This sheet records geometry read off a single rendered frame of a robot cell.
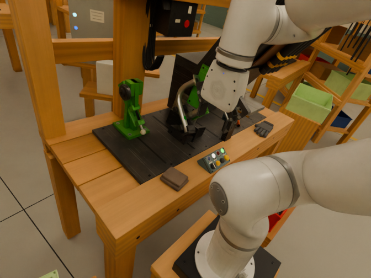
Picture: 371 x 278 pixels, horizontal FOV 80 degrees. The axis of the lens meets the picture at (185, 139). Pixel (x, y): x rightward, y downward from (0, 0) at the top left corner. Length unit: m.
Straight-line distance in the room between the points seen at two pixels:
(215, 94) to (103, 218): 0.55
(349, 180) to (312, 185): 0.06
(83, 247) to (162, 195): 1.02
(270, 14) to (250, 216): 0.38
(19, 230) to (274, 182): 1.78
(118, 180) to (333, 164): 0.78
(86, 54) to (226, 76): 0.78
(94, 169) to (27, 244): 1.01
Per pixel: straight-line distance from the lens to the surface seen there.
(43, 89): 1.06
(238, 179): 0.42
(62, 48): 1.12
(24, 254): 1.88
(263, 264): 0.84
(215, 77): 0.54
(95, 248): 1.79
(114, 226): 0.81
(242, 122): 1.51
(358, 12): 0.36
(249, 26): 0.49
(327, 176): 0.35
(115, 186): 0.93
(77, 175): 0.99
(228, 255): 0.65
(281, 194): 0.46
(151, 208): 0.85
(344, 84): 3.67
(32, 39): 0.99
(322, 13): 0.37
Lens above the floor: 1.59
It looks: 36 degrees down
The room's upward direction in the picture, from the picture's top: 14 degrees clockwise
